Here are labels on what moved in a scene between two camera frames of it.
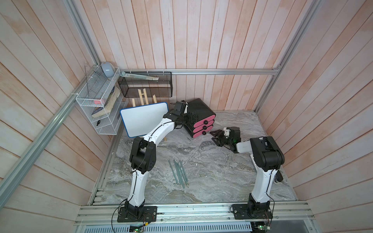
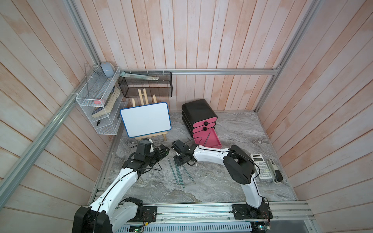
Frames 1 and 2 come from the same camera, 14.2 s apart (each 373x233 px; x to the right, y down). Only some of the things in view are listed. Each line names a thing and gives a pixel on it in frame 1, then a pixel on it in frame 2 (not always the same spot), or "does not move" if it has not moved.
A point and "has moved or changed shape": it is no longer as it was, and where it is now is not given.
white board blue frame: [140, 120] does not move
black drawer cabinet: [202, 119] does not move
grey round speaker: [109, 69] does not move
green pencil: [173, 171] does not move
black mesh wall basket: [135, 87] does not move
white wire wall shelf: [103, 101] does not move
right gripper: [219, 132] to [177, 161]
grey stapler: [279, 176] does not move
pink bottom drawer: [202, 132] has moved or changed shape
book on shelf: [109, 105] does not move
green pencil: [185, 177] to [207, 139]
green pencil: [181, 172] to [188, 174]
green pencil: [179, 174] does not move
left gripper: [190, 120] to [159, 155]
